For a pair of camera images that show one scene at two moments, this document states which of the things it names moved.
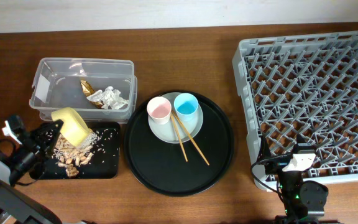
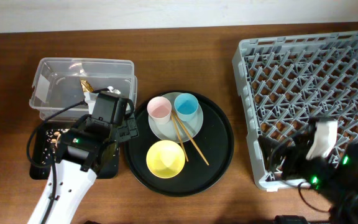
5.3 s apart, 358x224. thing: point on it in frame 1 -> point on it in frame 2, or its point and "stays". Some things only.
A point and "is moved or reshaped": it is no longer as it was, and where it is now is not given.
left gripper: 27,140 -> 130,129
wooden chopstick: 191,138 stays
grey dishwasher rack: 322,87 stays
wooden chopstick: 178,135 stays
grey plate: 167,132 stays
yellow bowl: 73,128 is moved or reshaped
